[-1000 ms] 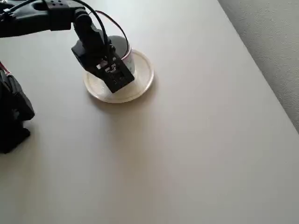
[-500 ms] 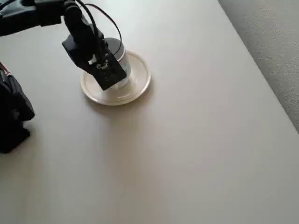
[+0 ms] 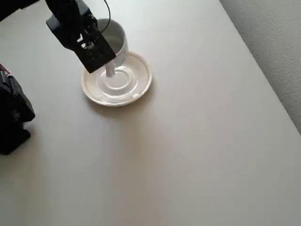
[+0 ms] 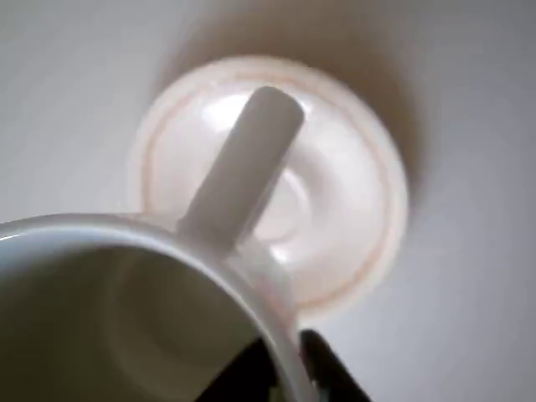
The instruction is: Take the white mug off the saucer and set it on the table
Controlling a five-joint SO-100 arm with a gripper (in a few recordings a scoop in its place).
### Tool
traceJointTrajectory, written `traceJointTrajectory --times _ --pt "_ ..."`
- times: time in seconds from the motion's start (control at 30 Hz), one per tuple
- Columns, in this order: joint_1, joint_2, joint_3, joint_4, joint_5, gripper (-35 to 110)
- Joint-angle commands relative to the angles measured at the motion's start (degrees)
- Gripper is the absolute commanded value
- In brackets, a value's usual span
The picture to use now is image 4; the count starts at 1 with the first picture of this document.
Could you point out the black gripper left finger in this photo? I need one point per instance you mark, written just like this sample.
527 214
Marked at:
251 377

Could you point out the cream saucer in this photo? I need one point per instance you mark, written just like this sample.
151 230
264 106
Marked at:
335 188

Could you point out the white ceramic mug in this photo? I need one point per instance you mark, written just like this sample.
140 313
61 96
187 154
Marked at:
234 167

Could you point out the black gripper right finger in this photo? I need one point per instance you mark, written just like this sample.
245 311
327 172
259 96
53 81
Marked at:
331 372

